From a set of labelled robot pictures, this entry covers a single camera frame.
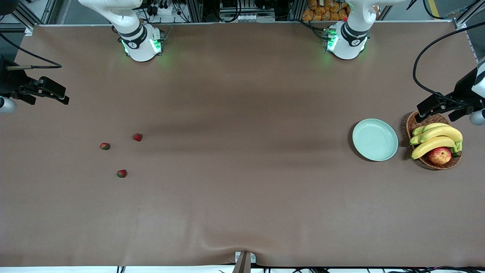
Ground pale green round plate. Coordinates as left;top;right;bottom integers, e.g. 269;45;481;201
352;119;399;162

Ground yellow banana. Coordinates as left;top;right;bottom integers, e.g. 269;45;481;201
410;126;463;146
411;136;463;160
412;122;451;136

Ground red apple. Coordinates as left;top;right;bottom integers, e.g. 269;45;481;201
428;147;452;165

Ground brown wicker basket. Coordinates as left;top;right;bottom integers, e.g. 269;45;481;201
406;110;462;170

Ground white power strip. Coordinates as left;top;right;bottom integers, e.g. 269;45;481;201
146;0;175;16

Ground bag of orange fruit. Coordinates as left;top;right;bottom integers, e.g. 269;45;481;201
302;0;351;22

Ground brown table mat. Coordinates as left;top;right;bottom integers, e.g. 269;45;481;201
0;21;485;268

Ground metal table clamp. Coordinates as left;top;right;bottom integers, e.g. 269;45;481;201
232;251;257;273

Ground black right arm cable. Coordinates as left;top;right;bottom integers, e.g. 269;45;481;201
0;33;62;71

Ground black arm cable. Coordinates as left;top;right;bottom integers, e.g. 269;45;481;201
413;26;485;108
0;33;62;71

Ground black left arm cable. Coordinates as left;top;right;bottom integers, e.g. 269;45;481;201
413;26;485;108

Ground aluminium frame strut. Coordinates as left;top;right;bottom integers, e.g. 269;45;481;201
453;0;485;31
0;0;57;36

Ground aluminium frame post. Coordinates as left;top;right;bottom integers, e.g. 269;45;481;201
185;0;204;22
288;0;304;21

